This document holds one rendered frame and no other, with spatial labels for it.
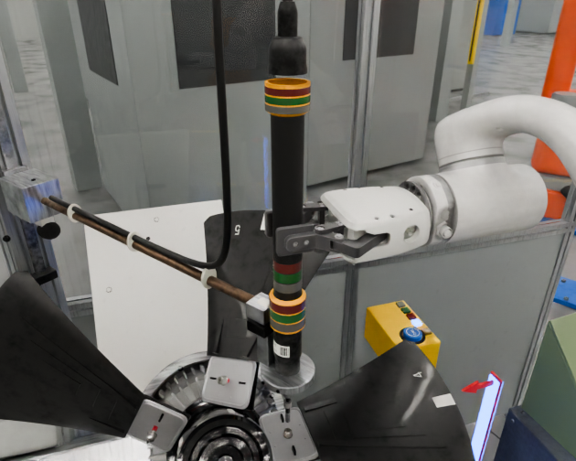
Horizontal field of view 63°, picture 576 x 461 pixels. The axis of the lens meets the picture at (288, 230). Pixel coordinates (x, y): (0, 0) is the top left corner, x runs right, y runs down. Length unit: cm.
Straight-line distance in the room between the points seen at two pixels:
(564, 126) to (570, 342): 62
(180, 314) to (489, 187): 58
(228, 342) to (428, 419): 31
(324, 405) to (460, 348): 128
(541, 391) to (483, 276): 75
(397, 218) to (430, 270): 115
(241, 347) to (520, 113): 45
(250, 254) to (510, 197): 37
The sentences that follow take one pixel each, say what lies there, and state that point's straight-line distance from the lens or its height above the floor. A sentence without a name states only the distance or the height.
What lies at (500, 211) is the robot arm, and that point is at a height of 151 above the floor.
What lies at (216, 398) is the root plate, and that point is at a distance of 70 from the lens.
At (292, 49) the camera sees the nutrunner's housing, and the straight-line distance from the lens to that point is 44.
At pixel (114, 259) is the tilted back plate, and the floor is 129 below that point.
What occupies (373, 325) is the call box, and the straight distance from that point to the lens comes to 112.
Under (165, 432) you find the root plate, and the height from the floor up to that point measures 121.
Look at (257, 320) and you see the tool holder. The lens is 59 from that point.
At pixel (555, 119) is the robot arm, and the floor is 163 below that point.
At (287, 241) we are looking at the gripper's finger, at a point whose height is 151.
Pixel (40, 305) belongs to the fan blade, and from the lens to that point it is 65.
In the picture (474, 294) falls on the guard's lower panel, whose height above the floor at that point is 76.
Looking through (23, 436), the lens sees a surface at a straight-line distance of 86.
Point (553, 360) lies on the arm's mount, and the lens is 109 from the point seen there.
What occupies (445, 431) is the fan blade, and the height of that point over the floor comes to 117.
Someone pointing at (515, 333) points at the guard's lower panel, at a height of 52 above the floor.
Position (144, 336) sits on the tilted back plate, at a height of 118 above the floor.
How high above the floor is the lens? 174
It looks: 27 degrees down
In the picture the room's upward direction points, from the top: straight up
